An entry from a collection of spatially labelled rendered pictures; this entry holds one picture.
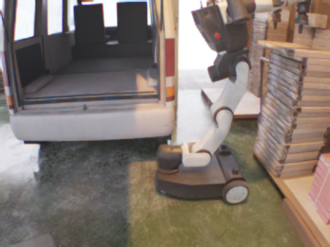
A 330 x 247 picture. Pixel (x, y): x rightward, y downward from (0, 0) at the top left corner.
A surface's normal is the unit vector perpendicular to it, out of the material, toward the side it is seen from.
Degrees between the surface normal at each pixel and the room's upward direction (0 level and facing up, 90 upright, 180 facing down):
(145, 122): 87
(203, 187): 90
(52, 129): 89
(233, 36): 99
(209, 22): 89
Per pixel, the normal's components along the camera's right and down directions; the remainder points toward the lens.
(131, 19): 0.09, 0.48
